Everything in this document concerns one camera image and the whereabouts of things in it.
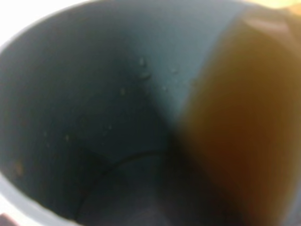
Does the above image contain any teal green plastic cup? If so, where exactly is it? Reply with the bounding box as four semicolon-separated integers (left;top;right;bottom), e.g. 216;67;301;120
0;0;301;226

